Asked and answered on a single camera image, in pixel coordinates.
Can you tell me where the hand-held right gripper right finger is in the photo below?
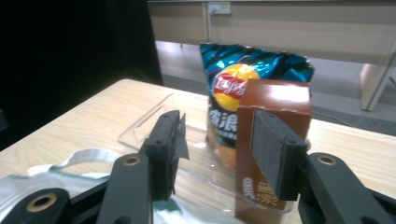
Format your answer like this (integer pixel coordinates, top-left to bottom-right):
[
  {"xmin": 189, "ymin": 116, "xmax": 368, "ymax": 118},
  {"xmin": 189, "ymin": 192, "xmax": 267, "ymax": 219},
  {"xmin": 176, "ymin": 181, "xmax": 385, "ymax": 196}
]
[{"xmin": 250, "ymin": 110, "xmax": 309, "ymax": 202}]

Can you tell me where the black curtain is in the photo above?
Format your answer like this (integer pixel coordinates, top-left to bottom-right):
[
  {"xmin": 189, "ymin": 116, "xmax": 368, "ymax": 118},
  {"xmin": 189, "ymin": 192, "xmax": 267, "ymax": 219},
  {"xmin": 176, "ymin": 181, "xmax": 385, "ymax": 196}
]
[{"xmin": 0, "ymin": 0, "xmax": 163, "ymax": 152}]

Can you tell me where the clear plastic tray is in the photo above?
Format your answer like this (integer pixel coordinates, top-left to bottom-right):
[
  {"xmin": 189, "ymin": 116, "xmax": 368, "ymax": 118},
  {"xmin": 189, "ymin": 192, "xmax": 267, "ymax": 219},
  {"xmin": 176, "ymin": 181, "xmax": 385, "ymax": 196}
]
[{"xmin": 117, "ymin": 92, "xmax": 294, "ymax": 217}]

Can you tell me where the blue potato chips bag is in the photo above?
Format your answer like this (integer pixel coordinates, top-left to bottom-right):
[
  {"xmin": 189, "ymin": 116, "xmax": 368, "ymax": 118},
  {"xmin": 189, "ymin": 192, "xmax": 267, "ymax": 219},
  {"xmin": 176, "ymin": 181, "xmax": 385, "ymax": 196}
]
[{"xmin": 199, "ymin": 42, "xmax": 316, "ymax": 171}]

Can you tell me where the white wall socket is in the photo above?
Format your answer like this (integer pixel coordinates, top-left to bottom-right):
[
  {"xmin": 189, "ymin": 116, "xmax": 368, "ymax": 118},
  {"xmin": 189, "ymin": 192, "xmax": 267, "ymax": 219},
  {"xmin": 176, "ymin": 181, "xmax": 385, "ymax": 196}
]
[{"xmin": 207, "ymin": 1, "xmax": 233, "ymax": 16}]

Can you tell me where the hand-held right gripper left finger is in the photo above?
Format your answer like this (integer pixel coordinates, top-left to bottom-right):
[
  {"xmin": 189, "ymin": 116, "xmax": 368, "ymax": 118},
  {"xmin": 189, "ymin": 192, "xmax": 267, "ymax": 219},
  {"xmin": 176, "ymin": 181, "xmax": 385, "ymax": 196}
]
[{"xmin": 144, "ymin": 109, "xmax": 191, "ymax": 202}]

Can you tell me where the beige office desk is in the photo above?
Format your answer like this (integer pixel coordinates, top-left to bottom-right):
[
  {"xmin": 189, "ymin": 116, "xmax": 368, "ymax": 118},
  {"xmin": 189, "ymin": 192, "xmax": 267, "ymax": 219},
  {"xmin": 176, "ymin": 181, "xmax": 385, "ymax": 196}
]
[{"xmin": 148, "ymin": 0, "xmax": 396, "ymax": 112}]

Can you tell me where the white printed tote bag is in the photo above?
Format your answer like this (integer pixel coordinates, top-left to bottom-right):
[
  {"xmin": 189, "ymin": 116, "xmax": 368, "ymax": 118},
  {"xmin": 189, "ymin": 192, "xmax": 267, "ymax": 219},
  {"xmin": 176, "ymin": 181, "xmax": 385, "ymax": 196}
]
[{"xmin": 0, "ymin": 147, "xmax": 244, "ymax": 224}]

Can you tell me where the brown carton box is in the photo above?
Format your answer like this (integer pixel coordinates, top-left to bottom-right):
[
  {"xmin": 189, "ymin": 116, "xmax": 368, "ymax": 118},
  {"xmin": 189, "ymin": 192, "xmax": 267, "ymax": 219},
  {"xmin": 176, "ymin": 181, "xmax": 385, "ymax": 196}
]
[{"xmin": 234, "ymin": 78, "xmax": 313, "ymax": 224}]

